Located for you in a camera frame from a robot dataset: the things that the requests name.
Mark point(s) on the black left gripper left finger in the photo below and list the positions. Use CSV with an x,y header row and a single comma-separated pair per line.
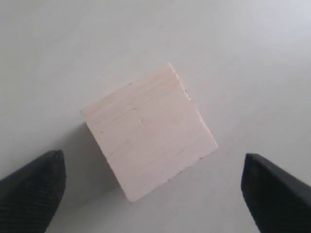
x,y
30,197

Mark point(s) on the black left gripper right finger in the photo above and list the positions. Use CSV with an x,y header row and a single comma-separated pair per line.
x,y
277,201

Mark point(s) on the large wooden cube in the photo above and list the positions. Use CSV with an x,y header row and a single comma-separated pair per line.
x,y
149,131

